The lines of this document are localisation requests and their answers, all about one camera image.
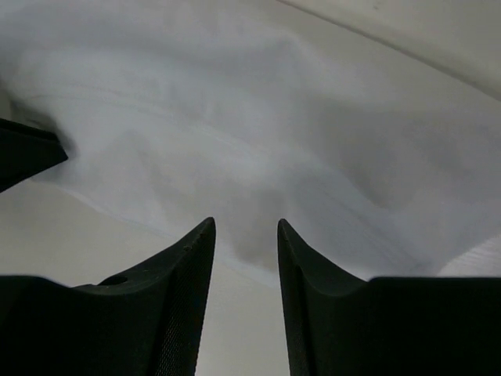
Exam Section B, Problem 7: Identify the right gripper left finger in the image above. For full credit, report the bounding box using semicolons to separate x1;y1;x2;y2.
1;218;216;375

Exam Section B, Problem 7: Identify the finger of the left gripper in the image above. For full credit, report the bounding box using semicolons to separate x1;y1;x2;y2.
0;119;68;192

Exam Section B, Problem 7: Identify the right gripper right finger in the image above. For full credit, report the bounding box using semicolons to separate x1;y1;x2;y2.
277;220;500;375

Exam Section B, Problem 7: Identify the white skirt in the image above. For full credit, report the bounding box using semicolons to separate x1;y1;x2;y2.
1;1;500;283

